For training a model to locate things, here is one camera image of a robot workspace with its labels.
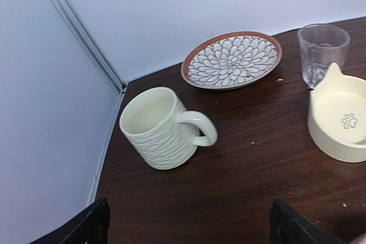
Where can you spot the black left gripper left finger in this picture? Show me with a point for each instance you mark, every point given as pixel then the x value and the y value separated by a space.
pixel 89 226

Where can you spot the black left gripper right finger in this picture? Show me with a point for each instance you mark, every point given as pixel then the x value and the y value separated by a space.
pixel 288 226

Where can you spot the white mug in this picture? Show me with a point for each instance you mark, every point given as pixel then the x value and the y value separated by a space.
pixel 162 130

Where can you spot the cream cat-shaped bowl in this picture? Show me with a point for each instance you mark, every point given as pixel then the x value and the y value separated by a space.
pixel 336 116

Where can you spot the patterned ceramic plate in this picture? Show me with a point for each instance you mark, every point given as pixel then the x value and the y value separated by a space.
pixel 231 61

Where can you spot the clear drinking glass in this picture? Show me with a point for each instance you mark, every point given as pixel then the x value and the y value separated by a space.
pixel 320 45

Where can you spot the left aluminium frame post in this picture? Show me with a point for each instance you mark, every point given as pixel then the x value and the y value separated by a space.
pixel 82 34

